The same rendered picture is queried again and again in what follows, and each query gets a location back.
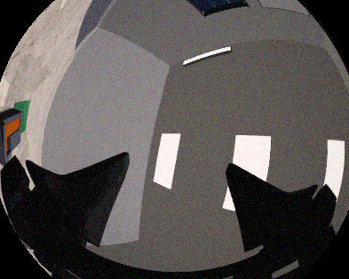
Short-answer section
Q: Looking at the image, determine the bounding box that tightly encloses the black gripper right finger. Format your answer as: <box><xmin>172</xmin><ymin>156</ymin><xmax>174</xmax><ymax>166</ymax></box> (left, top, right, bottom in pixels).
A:
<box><xmin>226</xmin><ymin>163</ymin><xmax>318</xmax><ymax>251</ymax></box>

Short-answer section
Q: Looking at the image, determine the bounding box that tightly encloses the orange l-shaped part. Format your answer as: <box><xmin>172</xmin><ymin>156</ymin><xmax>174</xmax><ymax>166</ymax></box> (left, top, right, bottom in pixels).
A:
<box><xmin>5</xmin><ymin>118</ymin><xmax>20</xmax><ymax>151</ymax></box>

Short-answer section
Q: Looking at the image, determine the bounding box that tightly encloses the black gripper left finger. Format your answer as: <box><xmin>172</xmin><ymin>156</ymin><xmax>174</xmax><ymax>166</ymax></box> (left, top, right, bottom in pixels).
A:
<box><xmin>25</xmin><ymin>151</ymin><xmax>129</xmax><ymax>247</ymax></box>

